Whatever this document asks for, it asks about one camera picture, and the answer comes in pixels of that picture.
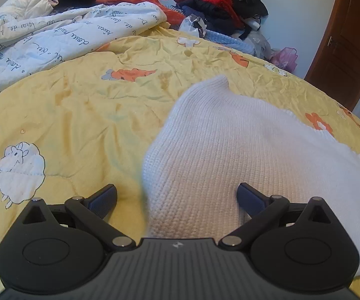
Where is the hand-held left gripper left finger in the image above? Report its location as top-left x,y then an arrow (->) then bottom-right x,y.
22,184 -> 137,251

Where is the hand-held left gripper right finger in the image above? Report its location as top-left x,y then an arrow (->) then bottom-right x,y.
219,182 -> 340,251

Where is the white knit sweater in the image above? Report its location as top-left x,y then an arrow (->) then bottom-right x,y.
141,75 -> 360,276

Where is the yellow cartoon print bedspread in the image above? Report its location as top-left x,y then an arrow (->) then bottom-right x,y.
0,26 -> 360,300

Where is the pink plastic bag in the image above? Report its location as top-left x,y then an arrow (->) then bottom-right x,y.
269,47 -> 299,73

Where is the clear plastic bag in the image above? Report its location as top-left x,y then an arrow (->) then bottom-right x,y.
245,29 -> 281,61

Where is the light blue knit blanket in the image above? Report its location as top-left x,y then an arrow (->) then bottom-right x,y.
203,29 -> 256,56

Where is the white script print quilt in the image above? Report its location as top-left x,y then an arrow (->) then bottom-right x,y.
0,0 -> 170,104

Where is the white plastic bag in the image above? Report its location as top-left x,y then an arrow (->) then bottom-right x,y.
178,14 -> 211,39

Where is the navy garment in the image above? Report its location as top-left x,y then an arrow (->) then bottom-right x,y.
180,0 -> 247,32

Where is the brown wooden door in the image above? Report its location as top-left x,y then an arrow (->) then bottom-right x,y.
303,0 -> 360,112

